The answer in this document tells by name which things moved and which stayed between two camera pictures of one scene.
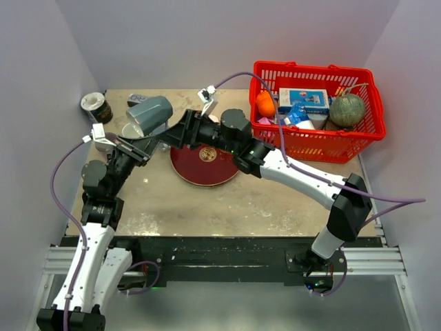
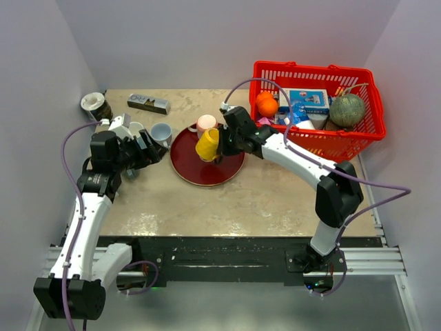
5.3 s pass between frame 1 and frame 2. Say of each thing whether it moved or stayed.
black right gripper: moved
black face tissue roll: stayed
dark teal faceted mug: moved
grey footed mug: stayed
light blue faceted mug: stayed
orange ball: stayed
